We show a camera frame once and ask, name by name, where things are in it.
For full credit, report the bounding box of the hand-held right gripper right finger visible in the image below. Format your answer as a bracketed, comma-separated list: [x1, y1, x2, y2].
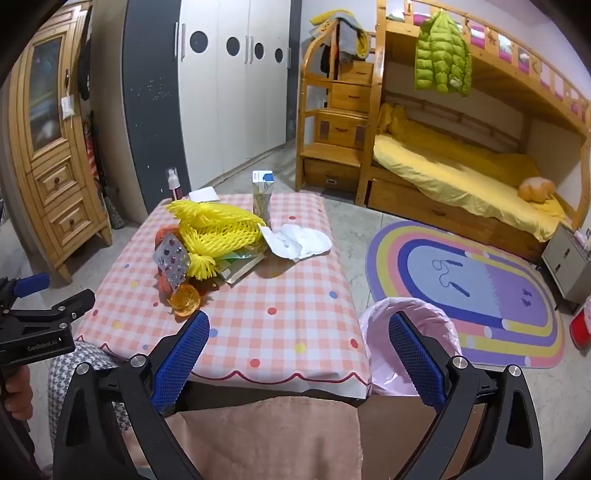
[388, 310, 546, 480]

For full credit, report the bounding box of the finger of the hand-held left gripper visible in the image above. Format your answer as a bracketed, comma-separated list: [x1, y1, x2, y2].
[0, 273, 51, 315]
[9, 289, 96, 329]

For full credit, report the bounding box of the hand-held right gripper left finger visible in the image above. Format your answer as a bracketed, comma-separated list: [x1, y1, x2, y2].
[53, 310, 211, 480]

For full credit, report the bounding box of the pink-bagged trash bin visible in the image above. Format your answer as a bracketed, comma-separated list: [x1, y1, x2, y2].
[358, 298, 462, 398]

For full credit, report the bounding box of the person's left hand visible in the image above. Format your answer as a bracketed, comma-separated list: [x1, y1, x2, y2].
[4, 367, 34, 416]

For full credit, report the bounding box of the houndstooth cushion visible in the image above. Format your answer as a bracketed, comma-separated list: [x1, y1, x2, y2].
[48, 342, 132, 432]

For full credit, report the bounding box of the blister pill pack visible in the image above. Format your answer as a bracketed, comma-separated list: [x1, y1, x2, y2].
[152, 232, 191, 291]

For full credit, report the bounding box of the checkered tablecloth table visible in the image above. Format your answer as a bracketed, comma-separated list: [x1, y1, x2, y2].
[74, 191, 374, 400]

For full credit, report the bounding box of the green medicine box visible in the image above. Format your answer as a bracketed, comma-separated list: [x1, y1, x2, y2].
[216, 247, 269, 283]

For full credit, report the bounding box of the wooden cabinet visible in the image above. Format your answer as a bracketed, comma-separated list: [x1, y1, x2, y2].
[7, 0, 114, 284]

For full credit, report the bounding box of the rainbow rug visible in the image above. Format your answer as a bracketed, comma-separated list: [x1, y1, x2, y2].
[366, 220, 566, 370]

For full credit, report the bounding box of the folded patterned umbrella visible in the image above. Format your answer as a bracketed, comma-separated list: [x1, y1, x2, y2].
[85, 111, 125, 232]

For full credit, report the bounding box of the yellow foam fruit net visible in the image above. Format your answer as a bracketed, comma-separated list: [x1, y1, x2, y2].
[165, 198, 269, 281]

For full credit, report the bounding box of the spray bottle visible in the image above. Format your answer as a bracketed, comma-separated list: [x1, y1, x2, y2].
[165, 167, 183, 201]

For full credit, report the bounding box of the white paper wrapper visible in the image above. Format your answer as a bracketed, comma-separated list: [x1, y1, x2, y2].
[259, 223, 332, 263]

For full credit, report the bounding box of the red bin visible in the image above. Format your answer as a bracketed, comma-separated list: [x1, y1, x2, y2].
[569, 295, 591, 352]

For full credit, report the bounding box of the milk carton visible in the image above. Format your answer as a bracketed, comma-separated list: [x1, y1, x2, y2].
[252, 170, 274, 220]

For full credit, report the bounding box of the grey bedside cabinet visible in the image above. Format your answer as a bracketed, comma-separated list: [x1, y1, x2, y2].
[541, 224, 591, 315]

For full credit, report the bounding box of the yellow bedsheet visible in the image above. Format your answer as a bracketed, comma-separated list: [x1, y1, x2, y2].
[372, 104, 571, 243]

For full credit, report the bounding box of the dark grey wardrobe panel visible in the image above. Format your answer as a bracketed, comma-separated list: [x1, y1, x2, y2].
[122, 0, 190, 227]

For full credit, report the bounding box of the orange plush pillow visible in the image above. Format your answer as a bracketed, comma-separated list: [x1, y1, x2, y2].
[517, 176, 556, 204]

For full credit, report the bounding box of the black hanging garment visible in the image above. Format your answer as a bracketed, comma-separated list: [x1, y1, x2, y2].
[76, 4, 93, 102]

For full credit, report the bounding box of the yellow pillow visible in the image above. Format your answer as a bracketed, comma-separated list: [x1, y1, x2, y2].
[378, 102, 409, 136]

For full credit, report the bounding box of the white wardrobe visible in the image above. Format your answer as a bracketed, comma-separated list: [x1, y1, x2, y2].
[178, 0, 303, 188]

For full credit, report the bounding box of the wooden bunk bed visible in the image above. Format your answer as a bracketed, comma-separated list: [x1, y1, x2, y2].
[365, 0, 591, 264]

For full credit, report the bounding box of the green puffer jacket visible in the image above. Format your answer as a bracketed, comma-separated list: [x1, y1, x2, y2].
[414, 10, 472, 97]

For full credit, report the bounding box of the black bag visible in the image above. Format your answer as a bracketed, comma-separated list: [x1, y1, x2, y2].
[318, 44, 340, 79]

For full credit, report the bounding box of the grey garment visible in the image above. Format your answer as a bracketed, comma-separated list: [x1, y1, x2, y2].
[309, 11, 370, 65]

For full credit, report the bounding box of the yellow garment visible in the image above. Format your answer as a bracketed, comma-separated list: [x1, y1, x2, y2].
[310, 10, 370, 58]

